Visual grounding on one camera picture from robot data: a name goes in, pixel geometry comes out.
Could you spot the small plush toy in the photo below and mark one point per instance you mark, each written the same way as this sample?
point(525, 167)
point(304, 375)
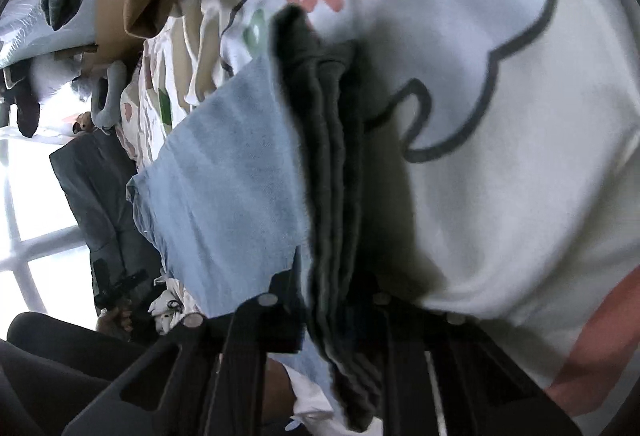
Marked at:
point(84, 122)

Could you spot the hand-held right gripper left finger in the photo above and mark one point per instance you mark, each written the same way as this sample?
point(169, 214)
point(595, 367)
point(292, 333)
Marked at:
point(287, 316)

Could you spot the window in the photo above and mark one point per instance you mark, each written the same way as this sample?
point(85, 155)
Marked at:
point(30, 196)

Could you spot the person's left hand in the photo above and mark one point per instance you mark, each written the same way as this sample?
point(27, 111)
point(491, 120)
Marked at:
point(115, 318)

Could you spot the flattened cardboard box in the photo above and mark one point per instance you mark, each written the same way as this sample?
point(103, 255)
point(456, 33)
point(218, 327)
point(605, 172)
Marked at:
point(115, 31)

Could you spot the white printed blanket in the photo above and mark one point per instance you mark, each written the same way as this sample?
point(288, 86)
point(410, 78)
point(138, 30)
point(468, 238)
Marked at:
point(500, 216)

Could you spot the dark hanging cloth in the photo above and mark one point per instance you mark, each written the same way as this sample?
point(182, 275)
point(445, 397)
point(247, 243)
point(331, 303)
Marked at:
point(25, 111)

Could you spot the blue denim pants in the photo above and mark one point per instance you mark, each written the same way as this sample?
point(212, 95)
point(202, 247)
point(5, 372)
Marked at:
point(225, 166)

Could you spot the white black-spotted plush cloth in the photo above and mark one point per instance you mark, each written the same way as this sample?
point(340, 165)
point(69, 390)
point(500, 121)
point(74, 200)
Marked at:
point(170, 311)

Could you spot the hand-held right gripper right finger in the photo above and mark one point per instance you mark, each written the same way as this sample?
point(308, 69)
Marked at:
point(400, 331)

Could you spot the dark olive garment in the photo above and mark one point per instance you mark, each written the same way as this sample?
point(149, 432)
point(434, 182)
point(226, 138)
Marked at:
point(330, 166)

